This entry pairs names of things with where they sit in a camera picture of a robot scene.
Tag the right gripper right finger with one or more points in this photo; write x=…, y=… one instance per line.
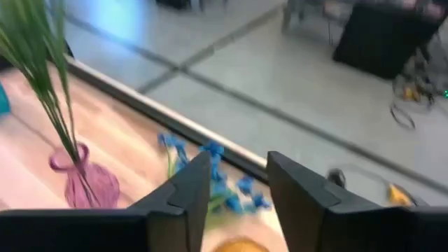
x=301, y=210

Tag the yellow power plug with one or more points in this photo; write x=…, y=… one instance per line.
x=399, y=196

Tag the white artificial flower bunch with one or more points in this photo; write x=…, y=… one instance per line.
x=42, y=80

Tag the blue artificial flower bunch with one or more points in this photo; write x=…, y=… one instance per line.
x=213, y=148

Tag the black box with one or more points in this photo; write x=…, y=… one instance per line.
x=378, y=42

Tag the amber gold glass vase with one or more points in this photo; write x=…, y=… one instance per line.
x=241, y=246

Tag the pink glass vase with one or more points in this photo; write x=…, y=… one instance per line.
x=94, y=189

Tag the grey chair legs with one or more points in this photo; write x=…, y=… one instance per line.
x=287, y=17

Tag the teal glass vase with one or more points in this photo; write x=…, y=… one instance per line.
x=3, y=101

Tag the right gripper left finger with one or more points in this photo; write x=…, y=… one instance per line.
x=182, y=210

